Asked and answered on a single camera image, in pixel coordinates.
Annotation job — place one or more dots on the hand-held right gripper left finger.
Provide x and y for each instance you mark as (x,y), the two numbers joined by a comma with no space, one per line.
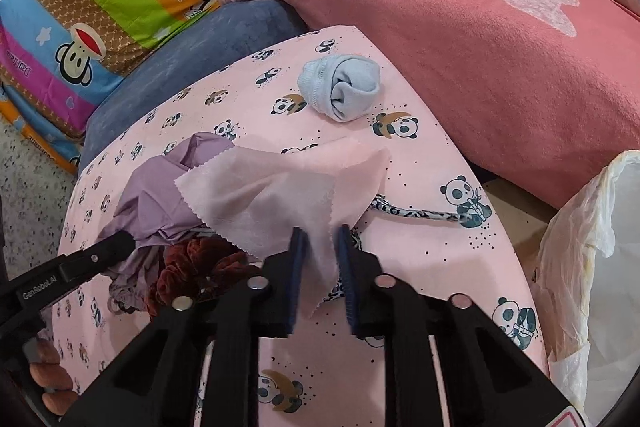
(299,277)

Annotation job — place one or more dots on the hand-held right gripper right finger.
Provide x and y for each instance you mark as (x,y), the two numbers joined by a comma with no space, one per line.
(345,277)

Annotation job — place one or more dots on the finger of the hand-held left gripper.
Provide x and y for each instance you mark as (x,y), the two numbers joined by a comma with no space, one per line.
(75,264)

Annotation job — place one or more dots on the pale pink cleaning cloth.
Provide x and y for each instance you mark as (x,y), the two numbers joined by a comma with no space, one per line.
(280,192)

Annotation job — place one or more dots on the purple satin cloth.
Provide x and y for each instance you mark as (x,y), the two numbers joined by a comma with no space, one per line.
(150,202)

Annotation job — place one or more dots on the bin with white bag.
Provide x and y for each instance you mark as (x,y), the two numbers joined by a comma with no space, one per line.
(600,257)

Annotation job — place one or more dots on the pink panda-print tablecloth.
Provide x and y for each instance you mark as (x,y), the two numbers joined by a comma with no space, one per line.
(425,267)

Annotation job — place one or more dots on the leopard-print hair band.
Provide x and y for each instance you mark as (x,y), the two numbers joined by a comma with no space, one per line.
(425,213)

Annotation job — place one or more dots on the dark red velvet scrunchie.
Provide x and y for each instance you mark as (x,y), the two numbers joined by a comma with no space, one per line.
(190,267)

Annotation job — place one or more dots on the orange printed quilt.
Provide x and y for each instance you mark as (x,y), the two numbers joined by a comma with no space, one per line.
(30,129)

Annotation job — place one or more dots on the rolled light blue sock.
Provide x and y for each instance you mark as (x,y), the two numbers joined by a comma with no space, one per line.
(345,87)

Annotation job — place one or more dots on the pink blanket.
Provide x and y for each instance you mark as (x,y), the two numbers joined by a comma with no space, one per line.
(450,57)

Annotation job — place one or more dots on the blue-grey cushion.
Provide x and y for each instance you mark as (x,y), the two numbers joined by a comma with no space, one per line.
(200,52)

